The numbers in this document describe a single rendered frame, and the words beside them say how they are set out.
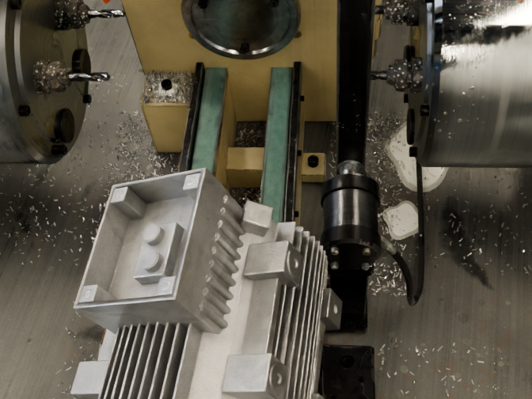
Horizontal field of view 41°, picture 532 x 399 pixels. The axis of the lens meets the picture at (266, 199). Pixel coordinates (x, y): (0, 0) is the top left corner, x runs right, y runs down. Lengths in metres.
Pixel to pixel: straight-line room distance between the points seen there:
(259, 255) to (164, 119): 0.43
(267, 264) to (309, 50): 0.43
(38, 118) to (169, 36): 0.23
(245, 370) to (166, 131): 0.52
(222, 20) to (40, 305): 0.43
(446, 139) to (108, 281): 0.36
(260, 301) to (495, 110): 0.30
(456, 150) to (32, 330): 0.57
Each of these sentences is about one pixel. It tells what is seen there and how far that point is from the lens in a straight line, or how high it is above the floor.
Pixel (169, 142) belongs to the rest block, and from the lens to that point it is 1.03.
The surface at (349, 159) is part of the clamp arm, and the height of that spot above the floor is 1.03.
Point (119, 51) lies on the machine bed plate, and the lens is 1.21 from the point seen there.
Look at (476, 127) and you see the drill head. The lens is 0.72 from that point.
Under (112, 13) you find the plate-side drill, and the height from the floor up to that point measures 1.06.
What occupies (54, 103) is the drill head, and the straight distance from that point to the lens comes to 0.86.
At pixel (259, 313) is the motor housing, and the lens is 0.58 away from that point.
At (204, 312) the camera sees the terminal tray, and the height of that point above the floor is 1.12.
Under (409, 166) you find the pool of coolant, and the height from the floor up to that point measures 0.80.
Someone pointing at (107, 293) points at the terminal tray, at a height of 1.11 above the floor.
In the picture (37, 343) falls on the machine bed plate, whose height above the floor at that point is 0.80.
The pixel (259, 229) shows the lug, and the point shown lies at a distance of 0.61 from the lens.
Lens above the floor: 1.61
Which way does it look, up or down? 56 degrees down
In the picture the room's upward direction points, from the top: 8 degrees counter-clockwise
